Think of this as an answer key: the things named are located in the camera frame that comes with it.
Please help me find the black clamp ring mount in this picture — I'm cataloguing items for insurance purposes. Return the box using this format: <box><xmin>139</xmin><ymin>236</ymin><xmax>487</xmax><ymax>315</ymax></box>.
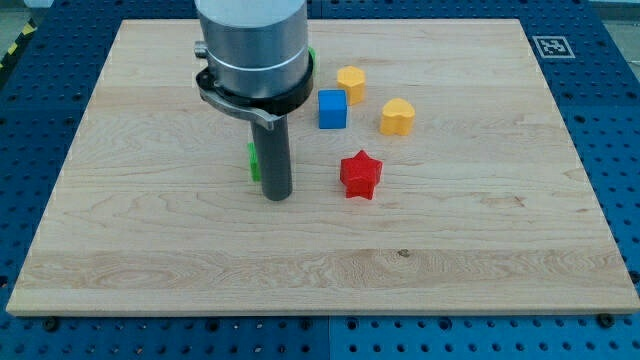
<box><xmin>195</xmin><ymin>59</ymin><xmax>314</xmax><ymax>131</ymax></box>

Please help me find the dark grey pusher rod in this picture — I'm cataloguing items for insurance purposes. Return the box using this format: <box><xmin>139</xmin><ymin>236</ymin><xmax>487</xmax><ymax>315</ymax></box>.
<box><xmin>251</xmin><ymin>117</ymin><xmax>293</xmax><ymax>201</ymax></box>

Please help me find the red star block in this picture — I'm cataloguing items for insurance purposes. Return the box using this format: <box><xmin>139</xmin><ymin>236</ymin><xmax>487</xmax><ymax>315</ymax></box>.
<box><xmin>339</xmin><ymin>150</ymin><xmax>383</xmax><ymax>200</ymax></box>

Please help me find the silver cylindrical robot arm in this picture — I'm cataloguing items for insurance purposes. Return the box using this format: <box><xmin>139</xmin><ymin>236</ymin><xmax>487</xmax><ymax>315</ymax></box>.
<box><xmin>194</xmin><ymin>0</ymin><xmax>314</xmax><ymax>201</ymax></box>

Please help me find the green block behind arm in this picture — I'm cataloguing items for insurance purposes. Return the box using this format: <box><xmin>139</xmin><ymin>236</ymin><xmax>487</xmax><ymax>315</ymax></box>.
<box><xmin>308</xmin><ymin>46</ymin><xmax>316</xmax><ymax>73</ymax></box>

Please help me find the yellow heart block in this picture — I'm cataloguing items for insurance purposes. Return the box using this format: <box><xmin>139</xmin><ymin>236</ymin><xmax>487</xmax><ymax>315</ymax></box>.
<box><xmin>379</xmin><ymin>98</ymin><xmax>416</xmax><ymax>136</ymax></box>

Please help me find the green block behind rod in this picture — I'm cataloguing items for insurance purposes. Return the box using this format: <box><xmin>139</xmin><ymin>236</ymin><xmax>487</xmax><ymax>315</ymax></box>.
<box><xmin>247</xmin><ymin>142</ymin><xmax>261</xmax><ymax>182</ymax></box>

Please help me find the blue cube block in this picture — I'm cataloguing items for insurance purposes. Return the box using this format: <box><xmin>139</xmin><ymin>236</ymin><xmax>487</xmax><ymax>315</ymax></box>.
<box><xmin>318</xmin><ymin>89</ymin><xmax>348</xmax><ymax>129</ymax></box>

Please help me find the yellow hexagon block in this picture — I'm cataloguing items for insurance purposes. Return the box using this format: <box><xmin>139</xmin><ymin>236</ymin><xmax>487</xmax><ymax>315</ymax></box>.
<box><xmin>337</xmin><ymin>66</ymin><xmax>366</xmax><ymax>106</ymax></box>

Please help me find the light wooden board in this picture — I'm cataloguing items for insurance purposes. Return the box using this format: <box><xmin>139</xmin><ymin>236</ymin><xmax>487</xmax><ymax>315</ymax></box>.
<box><xmin>7</xmin><ymin>19</ymin><xmax>639</xmax><ymax>317</ymax></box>

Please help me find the black yellow hazard tape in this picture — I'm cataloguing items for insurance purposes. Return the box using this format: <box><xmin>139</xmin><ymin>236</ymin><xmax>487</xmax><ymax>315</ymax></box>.
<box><xmin>1</xmin><ymin>18</ymin><xmax>38</xmax><ymax>71</ymax></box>

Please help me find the white fiducial marker tag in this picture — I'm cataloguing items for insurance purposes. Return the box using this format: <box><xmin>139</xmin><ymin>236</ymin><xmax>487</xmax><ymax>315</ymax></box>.
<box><xmin>533</xmin><ymin>35</ymin><xmax>575</xmax><ymax>59</ymax></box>

